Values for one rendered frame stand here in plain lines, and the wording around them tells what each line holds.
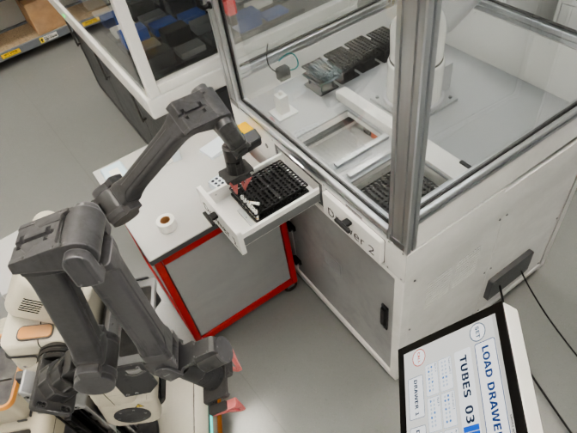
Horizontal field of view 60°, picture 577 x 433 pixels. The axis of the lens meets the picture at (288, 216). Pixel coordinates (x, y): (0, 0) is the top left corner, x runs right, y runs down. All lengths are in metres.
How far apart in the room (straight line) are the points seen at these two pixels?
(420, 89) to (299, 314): 1.61
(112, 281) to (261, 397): 1.57
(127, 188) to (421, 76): 0.72
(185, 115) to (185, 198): 0.93
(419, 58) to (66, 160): 3.08
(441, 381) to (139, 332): 0.63
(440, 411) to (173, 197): 1.32
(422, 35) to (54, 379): 0.97
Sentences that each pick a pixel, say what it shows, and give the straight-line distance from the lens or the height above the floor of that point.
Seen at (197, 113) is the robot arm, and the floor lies 1.50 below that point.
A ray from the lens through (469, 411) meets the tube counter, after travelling 1.10.
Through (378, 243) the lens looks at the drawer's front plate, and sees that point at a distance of 1.53.
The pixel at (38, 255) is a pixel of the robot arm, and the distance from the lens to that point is 0.77.
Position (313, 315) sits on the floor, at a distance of 2.46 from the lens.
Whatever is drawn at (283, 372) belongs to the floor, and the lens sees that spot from 2.35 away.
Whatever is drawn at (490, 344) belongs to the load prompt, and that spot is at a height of 1.17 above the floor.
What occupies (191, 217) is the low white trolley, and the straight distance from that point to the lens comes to 1.93.
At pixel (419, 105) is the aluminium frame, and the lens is 1.11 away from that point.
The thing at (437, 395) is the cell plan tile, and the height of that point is 1.05.
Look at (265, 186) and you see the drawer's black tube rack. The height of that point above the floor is 0.90.
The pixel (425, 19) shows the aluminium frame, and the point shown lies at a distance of 1.01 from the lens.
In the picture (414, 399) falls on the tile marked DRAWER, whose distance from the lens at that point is 1.21.
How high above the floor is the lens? 2.12
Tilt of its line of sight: 48 degrees down
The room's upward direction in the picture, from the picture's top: 11 degrees counter-clockwise
